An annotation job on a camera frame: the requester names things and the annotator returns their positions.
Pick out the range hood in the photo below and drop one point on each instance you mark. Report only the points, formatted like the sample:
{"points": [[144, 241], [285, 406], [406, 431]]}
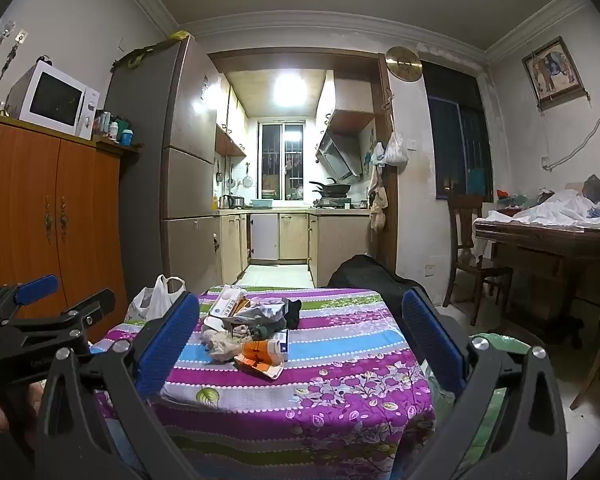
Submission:
{"points": [[340, 155]]}

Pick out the beige wall cabinets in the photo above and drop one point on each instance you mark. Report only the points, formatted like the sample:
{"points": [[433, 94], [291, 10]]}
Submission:
{"points": [[230, 125]]}

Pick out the kitchen window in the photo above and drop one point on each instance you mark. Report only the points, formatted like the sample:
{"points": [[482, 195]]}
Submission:
{"points": [[280, 160]]}

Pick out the grey refrigerator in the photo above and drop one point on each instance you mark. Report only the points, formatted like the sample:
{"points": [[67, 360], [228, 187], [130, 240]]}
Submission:
{"points": [[185, 160]]}

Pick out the orange wooden cabinet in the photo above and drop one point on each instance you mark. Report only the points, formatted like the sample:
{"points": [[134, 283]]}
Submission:
{"points": [[30, 200]]}

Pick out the yellow green cloth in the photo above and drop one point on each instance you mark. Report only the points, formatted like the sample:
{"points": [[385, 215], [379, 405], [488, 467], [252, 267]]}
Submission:
{"points": [[180, 35]]}

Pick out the blue small box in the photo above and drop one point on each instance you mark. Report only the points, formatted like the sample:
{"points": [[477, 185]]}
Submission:
{"points": [[281, 337]]}

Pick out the dark wooden chair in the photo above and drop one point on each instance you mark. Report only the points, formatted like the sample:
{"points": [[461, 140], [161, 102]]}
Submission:
{"points": [[462, 220]]}

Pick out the electric kettle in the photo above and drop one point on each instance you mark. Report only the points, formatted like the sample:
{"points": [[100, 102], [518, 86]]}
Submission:
{"points": [[228, 202]]}

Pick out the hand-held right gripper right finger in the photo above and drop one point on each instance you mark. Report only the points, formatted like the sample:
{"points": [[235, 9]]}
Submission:
{"points": [[432, 345]]}

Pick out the white tissue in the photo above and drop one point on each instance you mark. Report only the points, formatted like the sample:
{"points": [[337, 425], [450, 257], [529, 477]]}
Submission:
{"points": [[222, 347]]}

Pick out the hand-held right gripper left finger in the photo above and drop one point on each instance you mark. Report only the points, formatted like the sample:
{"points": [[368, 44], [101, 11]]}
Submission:
{"points": [[169, 345]]}

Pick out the black wok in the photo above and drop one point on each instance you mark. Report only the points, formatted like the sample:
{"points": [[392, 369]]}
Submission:
{"points": [[335, 190]]}

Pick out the dark green sock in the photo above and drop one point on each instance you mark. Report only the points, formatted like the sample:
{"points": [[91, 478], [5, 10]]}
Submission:
{"points": [[260, 332]]}

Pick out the dark crumpled cloth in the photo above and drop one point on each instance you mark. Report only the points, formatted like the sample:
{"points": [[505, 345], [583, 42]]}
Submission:
{"points": [[595, 187]]}

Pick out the framed wall picture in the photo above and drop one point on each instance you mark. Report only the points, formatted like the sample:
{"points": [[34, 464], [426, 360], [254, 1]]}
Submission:
{"points": [[552, 72]]}

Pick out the bin with green liner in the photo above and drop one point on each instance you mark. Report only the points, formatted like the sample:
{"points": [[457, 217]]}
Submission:
{"points": [[495, 342]]}

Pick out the hanging white plastic bag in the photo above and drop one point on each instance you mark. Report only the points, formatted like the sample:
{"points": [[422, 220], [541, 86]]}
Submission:
{"points": [[396, 152]]}

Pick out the dark barred window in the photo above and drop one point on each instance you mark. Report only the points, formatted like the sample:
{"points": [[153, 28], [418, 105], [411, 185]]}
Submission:
{"points": [[455, 135]]}

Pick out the black covered round object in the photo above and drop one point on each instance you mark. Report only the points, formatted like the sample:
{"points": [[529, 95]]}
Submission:
{"points": [[365, 270]]}

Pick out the dark wooden dining table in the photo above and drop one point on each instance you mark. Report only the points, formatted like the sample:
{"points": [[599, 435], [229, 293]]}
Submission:
{"points": [[545, 250]]}

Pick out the grey foil packet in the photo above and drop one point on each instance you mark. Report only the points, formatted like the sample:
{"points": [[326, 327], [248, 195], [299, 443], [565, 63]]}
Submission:
{"points": [[262, 312]]}

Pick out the hanging cloths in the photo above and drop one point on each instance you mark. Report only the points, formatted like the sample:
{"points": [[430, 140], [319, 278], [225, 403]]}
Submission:
{"points": [[378, 205]]}

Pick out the beige kitchen base cabinets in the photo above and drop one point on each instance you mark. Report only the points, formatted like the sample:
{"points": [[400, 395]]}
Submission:
{"points": [[292, 235]]}

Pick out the white bottle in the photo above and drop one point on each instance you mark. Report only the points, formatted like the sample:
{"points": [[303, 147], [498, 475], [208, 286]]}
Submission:
{"points": [[113, 131]]}

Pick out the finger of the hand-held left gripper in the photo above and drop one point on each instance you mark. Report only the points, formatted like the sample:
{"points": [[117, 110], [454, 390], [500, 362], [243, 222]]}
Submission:
{"points": [[80, 316], [37, 290]]}

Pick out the white medicine box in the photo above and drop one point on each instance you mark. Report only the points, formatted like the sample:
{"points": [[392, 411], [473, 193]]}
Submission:
{"points": [[227, 305]]}

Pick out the gold wall clock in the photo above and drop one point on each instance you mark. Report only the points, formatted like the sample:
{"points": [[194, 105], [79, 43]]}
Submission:
{"points": [[402, 63]]}

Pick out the orange wrapper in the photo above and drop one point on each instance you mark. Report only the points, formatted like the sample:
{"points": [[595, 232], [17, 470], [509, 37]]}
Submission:
{"points": [[260, 355]]}

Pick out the white cloth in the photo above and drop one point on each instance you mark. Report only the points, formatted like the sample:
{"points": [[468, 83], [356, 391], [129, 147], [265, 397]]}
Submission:
{"points": [[555, 210]]}

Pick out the kitchen ceiling lamp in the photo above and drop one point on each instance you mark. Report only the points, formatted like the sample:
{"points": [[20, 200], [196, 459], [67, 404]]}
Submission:
{"points": [[287, 90]]}

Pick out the black sock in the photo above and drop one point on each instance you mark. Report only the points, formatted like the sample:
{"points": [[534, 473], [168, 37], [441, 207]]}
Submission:
{"points": [[292, 312]]}

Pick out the white microwave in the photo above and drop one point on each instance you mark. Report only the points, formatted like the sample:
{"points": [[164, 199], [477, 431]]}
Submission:
{"points": [[55, 100]]}

